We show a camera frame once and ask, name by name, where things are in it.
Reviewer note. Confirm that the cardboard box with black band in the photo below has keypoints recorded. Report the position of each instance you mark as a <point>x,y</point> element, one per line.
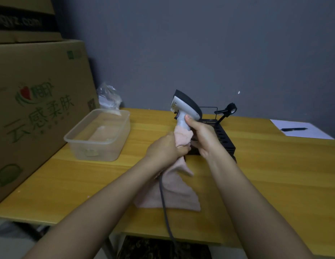
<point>24,18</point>

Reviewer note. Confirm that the clear plastic container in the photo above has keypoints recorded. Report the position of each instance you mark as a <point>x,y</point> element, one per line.
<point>102,151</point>

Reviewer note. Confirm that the black pen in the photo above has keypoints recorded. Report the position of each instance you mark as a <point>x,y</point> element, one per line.
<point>294,129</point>

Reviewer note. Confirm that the person's left hand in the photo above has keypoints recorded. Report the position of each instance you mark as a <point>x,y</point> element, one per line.
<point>160,152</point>

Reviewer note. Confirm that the clear plastic bag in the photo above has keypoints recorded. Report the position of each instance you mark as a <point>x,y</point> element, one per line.
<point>108,97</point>

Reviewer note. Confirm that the white paper sheet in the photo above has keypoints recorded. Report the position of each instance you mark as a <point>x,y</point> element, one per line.
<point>305,134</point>

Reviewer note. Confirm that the person's right hand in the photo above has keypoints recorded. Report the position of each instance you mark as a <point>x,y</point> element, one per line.
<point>206,138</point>

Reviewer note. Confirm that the pink cloth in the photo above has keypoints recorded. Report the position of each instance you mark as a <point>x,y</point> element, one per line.
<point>175,191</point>

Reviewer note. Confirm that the large printed cardboard box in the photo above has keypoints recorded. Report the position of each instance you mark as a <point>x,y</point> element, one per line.
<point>40,110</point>

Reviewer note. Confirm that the black metal scanner stand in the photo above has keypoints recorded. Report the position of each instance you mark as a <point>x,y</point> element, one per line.
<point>224,137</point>

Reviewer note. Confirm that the person's right thumb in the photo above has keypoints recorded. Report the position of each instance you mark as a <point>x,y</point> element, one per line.
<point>190,121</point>

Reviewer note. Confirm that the dark patterned rug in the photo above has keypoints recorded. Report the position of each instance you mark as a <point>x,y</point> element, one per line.
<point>162,248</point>

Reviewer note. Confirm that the person's right forearm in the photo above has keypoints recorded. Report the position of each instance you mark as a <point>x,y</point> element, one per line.
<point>251,207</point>

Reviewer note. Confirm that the person's left forearm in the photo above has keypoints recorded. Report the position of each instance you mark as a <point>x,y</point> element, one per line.
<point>102,210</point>

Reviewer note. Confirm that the person's left fingers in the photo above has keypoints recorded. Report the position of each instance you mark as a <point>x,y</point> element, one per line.
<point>182,151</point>

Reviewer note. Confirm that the white grey barcode scanner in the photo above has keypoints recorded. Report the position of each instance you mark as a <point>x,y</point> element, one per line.
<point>185,106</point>

